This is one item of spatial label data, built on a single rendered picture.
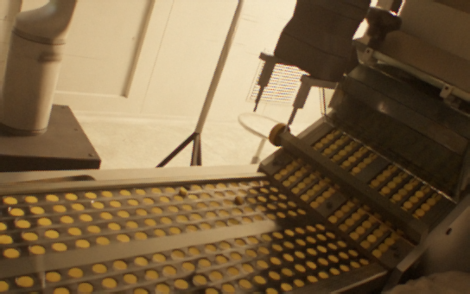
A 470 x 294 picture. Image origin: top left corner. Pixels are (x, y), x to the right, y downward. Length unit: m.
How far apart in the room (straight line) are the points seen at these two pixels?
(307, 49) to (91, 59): 2.63
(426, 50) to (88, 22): 2.53
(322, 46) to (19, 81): 0.56
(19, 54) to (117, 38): 2.25
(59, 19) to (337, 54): 0.51
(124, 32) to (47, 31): 2.27
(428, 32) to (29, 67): 0.62
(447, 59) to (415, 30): 0.06
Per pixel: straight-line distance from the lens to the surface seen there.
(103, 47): 3.09
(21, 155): 0.86
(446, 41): 0.63
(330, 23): 0.49
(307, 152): 0.63
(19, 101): 0.90
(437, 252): 0.62
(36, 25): 0.86
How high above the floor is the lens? 1.19
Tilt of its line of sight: 19 degrees down
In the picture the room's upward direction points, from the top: 21 degrees clockwise
